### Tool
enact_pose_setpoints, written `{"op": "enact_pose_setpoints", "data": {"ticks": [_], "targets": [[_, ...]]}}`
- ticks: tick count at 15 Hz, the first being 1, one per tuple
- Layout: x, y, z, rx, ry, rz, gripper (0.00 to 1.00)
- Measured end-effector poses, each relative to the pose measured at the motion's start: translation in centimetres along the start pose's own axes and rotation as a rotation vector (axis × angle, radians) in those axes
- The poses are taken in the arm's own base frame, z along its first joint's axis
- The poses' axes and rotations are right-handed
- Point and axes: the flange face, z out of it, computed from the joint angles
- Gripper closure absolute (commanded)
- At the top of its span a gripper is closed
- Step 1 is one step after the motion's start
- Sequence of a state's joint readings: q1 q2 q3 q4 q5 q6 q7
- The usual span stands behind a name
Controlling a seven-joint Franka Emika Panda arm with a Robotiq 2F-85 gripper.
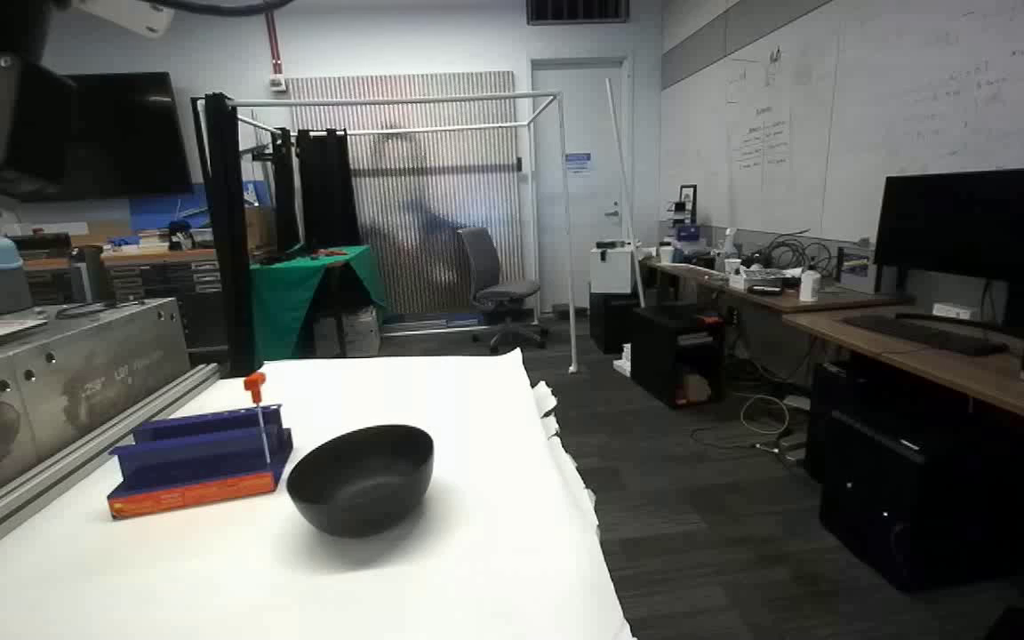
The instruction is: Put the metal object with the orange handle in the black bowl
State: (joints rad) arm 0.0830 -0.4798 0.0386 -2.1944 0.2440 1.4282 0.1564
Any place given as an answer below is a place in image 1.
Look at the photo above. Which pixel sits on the wooden desk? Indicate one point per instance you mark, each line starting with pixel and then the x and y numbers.
pixel 981 379

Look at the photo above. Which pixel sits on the green cloth covered table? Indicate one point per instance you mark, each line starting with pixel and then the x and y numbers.
pixel 286 293

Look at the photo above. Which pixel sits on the grey office chair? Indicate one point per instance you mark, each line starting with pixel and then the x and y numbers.
pixel 501 304

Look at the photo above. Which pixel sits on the black vertical post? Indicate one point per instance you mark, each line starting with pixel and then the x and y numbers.
pixel 228 232

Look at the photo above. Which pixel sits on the black cabinet under desk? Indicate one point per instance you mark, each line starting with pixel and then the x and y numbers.
pixel 917 483

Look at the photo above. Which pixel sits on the black computer monitor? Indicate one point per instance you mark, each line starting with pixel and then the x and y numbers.
pixel 957 226

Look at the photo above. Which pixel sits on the black keyboard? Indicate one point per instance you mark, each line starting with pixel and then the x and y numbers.
pixel 927 336

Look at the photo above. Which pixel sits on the black bowl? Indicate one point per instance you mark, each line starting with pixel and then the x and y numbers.
pixel 365 483

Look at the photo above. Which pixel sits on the metal tool with orange handle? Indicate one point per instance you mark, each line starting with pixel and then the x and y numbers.
pixel 253 387

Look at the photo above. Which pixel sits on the white door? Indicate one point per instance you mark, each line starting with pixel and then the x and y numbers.
pixel 576 172

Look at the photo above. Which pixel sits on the blue and orange rack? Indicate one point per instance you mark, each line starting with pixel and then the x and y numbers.
pixel 198 460

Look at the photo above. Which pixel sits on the wall mounted black screen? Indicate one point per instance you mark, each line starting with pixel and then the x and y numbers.
pixel 127 140

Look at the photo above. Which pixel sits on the metal rail machine base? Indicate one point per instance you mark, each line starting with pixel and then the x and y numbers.
pixel 77 381

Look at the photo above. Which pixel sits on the black computer tower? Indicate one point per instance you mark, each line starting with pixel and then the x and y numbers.
pixel 678 353

